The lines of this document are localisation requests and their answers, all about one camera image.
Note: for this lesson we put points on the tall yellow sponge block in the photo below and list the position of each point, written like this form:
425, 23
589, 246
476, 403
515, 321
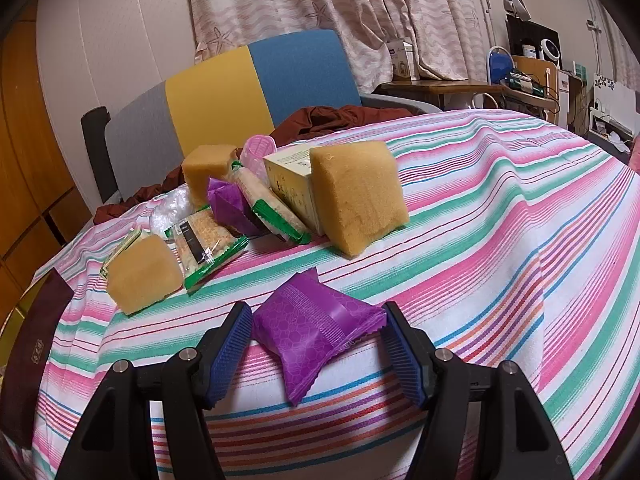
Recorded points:
205, 170

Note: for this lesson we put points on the grey yellow blue chair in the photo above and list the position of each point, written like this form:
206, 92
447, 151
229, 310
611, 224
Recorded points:
215, 105

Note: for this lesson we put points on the black monitor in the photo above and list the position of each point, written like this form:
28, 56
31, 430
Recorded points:
522, 32

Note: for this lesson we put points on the wooden desk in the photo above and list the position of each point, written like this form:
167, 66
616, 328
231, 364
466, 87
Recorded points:
440, 86

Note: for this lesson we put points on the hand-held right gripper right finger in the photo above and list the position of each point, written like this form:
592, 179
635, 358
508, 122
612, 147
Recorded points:
402, 355

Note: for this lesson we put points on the purple snack packet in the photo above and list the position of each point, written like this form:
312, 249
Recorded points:
310, 330
227, 205

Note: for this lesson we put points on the patterned pink curtain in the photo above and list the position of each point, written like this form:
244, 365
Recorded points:
300, 0

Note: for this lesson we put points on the white lamp pole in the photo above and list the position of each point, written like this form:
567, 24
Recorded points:
486, 5

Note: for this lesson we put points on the cream cardboard box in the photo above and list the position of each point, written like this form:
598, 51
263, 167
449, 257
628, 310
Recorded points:
290, 180

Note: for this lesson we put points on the blue fan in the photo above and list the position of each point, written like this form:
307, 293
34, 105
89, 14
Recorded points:
501, 66

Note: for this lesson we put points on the large yellow sponge block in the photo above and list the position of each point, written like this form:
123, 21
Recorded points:
357, 200

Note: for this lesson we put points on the clear plastic bag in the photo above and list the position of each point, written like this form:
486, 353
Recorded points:
167, 210

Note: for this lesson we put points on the white carton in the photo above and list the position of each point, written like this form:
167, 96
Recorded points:
402, 60

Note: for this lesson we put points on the long green cracker packet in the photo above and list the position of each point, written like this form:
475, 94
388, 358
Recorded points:
265, 200

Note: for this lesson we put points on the wooden wardrobe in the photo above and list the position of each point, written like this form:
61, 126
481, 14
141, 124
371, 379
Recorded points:
25, 160

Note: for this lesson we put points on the small yellow sponge block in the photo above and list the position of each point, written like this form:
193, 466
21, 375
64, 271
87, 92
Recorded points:
142, 275

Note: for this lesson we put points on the white floral box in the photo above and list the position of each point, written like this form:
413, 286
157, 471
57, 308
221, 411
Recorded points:
612, 91

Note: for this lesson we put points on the striped bed sheet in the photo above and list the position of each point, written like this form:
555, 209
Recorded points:
500, 235

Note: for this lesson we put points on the dark red cloth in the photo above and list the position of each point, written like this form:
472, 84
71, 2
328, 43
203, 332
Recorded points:
320, 122

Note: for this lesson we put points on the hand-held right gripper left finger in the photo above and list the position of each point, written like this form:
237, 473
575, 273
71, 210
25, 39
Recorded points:
232, 355

